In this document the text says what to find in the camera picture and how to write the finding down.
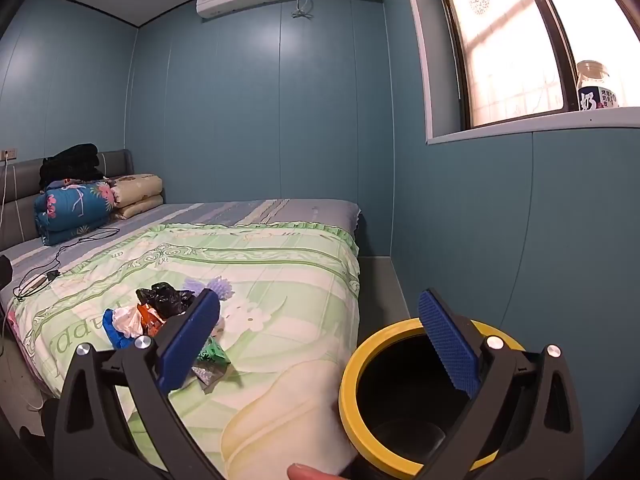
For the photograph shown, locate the striped bed sheet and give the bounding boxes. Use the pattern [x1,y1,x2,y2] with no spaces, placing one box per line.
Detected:
[0,199,363,311]

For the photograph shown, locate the black yellow-rimmed trash bin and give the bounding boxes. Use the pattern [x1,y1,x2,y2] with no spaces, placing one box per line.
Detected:
[339,317,528,480]

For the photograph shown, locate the black charging cable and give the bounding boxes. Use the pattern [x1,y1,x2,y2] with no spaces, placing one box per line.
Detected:
[14,227,121,301]

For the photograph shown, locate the window with brown frame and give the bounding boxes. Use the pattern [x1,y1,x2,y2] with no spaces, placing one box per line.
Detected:
[400,0,640,146]

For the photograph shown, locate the beige folded quilt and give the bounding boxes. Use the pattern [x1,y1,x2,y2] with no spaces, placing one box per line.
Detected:
[109,173,165,221]

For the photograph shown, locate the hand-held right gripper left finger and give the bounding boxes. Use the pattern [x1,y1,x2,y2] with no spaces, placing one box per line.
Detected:
[51,287,223,480]

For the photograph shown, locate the purple foam fruit net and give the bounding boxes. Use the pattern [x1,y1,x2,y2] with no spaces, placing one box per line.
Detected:
[181,276,234,302]

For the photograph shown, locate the blue snack packet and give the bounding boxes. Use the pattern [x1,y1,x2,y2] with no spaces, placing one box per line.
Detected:
[102,308,136,351]

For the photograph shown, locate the black folded clothes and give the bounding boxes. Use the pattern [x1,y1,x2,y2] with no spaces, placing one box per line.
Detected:
[39,143,108,191]

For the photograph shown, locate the glass jar with label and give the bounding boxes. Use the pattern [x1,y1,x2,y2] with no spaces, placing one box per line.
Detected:
[576,60,621,111]

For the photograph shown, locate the person's right hand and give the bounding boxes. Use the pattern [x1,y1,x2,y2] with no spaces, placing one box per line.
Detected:
[287,462,346,480]

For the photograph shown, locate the black plastic bag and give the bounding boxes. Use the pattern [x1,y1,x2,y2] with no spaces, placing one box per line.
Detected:
[136,282,197,318]

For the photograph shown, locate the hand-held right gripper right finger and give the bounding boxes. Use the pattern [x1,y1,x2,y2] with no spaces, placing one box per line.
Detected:
[415,287,586,480]

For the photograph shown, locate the green wrapper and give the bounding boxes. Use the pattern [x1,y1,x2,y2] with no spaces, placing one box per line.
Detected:
[197,336,231,363]

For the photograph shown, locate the grey padded headboard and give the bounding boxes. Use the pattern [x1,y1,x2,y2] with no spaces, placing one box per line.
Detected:
[0,149,135,251]

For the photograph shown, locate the silver wrapper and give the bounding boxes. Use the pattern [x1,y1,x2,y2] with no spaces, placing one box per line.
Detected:
[191,362,226,388]

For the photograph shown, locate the orange snack packet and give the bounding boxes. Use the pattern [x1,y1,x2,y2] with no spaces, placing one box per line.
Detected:
[137,304,166,336]

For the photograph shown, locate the green patterned quilt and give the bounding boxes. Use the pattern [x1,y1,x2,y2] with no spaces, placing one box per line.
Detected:
[10,224,362,480]

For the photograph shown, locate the blue floral folded quilt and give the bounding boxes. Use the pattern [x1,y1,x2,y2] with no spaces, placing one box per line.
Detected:
[34,180,118,247]

